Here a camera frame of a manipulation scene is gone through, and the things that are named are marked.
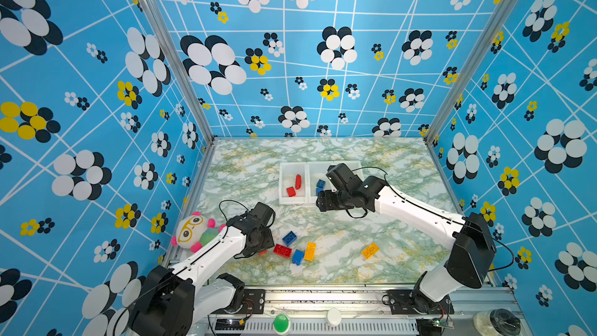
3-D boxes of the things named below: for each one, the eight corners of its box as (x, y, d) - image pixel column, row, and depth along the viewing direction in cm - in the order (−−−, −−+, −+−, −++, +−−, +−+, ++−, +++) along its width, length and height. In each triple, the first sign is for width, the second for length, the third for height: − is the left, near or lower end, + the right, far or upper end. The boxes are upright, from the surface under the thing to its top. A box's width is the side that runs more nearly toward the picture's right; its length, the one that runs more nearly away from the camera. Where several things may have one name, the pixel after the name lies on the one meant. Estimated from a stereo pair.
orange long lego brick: (367, 261, 84) (368, 259, 82) (360, 252, 85) (362, 250, 84) (379, 251, 86) (381, 249, 84) (373, 243, 88) (374, 241, 86)
